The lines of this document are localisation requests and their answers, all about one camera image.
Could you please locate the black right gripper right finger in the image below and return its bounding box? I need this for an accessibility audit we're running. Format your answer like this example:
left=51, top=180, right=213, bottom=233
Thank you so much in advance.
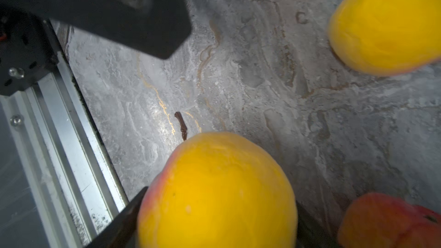
left=296, top=202, right=339, bottom=248

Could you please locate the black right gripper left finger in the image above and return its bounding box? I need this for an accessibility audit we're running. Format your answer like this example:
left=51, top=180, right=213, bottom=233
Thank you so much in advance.
left=86, top=187, right=148, bottom=248

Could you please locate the orange yellow peach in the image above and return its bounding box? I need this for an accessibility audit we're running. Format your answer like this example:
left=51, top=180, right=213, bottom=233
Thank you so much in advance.
left=337, top=193, right=441, bottom=248

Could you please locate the yellow peach front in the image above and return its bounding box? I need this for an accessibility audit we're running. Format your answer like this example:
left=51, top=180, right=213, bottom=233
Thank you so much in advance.
left=137, top=113, right=298, bottom=248

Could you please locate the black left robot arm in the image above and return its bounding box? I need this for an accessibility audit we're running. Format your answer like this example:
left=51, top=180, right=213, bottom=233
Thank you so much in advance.
left=1, top=0, right=192, bottom=60

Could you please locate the yellow peach upper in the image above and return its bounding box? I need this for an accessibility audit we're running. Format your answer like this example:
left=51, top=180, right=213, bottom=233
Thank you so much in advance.
left=327, top=0, right=441, bottom=76

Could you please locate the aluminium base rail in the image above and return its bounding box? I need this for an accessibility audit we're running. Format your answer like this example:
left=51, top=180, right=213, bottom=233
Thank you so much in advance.
left=1, top=14, right=127, bottom=248

